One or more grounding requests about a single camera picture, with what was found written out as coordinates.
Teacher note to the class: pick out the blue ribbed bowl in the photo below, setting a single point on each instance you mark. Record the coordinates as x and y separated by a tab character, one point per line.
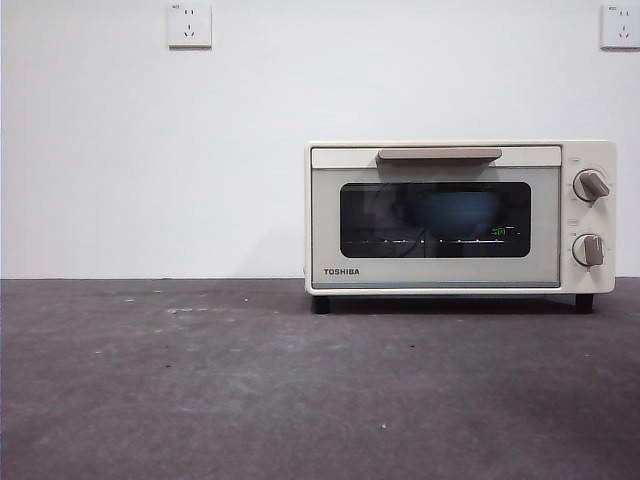
455	212

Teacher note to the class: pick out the taupe oven knob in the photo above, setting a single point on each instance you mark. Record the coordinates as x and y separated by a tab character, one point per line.
588	249
591	185

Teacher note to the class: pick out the cream toaster oven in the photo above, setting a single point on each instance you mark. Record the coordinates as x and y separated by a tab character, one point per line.
585	150

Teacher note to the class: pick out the white wall socket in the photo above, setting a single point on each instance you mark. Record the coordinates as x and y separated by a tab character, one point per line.
621	27
190	27

